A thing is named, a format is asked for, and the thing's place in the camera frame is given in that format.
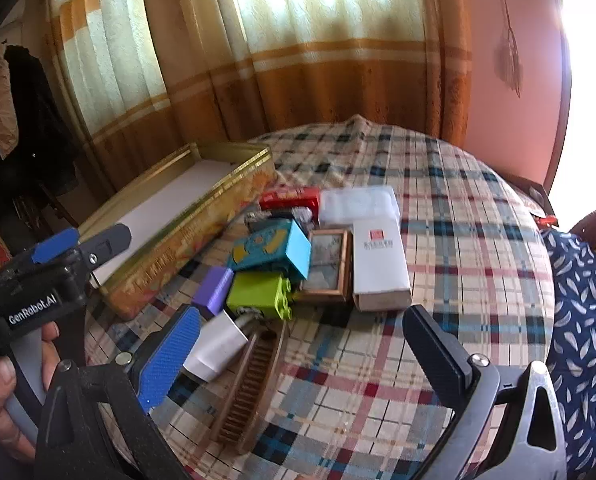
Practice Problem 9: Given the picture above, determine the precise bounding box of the clear plastic lidded box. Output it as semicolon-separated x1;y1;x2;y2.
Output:
319;185;401;228

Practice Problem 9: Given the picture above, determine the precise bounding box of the blue toy block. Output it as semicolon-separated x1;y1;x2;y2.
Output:
227;219;313;281

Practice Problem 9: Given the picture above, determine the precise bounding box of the brown cardboard box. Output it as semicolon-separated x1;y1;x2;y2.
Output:
505;174;559;226

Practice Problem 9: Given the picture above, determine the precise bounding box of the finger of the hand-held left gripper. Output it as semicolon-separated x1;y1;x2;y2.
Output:
0;227;81;279
75;224;132;272

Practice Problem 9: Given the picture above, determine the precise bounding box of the grey patterned small pouch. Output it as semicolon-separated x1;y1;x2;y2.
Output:
245;207;313;233

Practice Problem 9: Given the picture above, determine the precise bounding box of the dark wooden door frame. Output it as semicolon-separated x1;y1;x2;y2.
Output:
543;0;579;191

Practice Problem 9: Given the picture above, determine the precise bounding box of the small purple box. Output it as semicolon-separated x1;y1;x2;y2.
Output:
193;266;235;318

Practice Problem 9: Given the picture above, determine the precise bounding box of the hanging black coat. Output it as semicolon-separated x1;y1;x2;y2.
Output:
2;45;78;196

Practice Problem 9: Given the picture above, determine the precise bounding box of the framed glass tray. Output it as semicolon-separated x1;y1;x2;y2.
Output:
298;227;355;306

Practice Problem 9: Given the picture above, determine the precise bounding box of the gold rectangular tin box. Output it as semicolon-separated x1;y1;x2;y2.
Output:
78;141;279;321

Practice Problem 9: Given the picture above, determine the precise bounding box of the orange and cream curtain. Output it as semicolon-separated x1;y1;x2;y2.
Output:
42;0;474;181

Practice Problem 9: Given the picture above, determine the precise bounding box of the dark blue feather-print cushion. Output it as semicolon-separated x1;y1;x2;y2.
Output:
540;227;596;480

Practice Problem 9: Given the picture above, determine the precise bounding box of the red toy block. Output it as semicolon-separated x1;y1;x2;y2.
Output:
259;187;321;213

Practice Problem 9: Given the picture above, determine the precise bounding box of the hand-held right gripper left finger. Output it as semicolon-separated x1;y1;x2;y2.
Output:
35;305;203;480

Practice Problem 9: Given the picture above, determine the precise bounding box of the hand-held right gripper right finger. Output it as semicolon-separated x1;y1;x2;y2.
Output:
402;304;569;480

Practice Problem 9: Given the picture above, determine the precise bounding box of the green toy block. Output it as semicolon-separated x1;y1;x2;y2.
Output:
226;271;295;322

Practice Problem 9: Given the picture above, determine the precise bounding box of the hanging tassel wall ornament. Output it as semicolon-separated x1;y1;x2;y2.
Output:
493;0;524;98

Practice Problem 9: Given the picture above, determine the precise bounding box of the tall pale cardboard box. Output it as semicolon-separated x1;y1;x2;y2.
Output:
352;217;413;312

